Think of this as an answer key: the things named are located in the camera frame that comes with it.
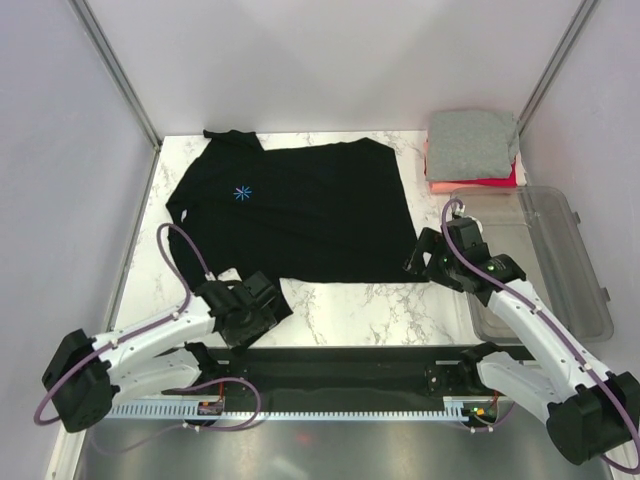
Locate black t-shirt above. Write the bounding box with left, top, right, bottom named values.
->
left=166, top=130, right=417, bottom=288

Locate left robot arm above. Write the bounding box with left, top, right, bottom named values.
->
left=42, top=273, right=282, bottom=433

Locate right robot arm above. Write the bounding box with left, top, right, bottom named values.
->
left=405, top=215, right=639, bottom=465

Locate folded peach t-shirt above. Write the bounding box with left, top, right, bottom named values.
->
left=427, top=152, right=526, bottom=194

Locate clear plastic bin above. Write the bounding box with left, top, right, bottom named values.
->
left=451, top=186, right=613, bottom=344

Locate folded red t-shirt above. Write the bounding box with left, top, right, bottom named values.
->
left=461, top=163, right=519, bottom=188

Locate folded grey t-shirt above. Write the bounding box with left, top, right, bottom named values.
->
left=426, top=110, right=520, bottom=182

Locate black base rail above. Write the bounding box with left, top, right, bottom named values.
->
left=189, top=344, right=519, bottom=414

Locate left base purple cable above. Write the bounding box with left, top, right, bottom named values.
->
left=182, top=377, right=266, bottom=435

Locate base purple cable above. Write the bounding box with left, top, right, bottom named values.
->
left=462, top=394, right=521, bottom=435
left=182, top=377, right=266, bottom=435

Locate white slotted cable duct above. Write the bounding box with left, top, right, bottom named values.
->
left=106, top=397, right=497, bottom=422

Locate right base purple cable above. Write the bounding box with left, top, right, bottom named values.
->
left=462, top=394, right=521, bottom=435

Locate right aluminium frame post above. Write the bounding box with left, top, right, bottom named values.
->
left=518, top=0, right=601, bottom=140

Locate aluminium frame post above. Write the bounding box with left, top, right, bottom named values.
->
left=518, top=0, right=601, bottom=140
left=68, top=0, right=162, bottom=152

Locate left aluminium frame post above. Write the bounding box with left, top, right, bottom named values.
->
left=68, top=0, right=162, bottom=152

